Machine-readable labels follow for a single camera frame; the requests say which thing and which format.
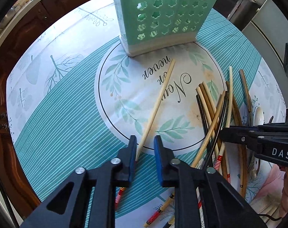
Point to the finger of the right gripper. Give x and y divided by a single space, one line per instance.
254 135

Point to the bamboo chopstick black red end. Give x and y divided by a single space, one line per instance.
194 162

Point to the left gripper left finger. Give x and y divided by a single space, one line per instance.
87 197

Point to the dark chopstick gold end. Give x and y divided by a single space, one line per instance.
170 223

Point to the dark handled utensil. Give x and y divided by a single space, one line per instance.
271 119

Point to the steel spoon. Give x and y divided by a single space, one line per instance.
253 165

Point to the green perforated utensil holder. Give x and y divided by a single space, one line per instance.
148 25

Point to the teal floral tablecloth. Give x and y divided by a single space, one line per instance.
74 98

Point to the brown wooden chopstick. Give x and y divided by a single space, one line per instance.
241 149

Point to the long pale chopstick striped end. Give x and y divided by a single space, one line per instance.
228 118

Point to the wooden handled metal spoon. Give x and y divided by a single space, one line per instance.
249 121

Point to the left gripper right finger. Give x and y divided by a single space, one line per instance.
202 197

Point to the pale chopstick red striped end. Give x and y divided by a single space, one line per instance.
153 113

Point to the tan chopstick red bands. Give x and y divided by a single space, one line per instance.
212 102
209 115

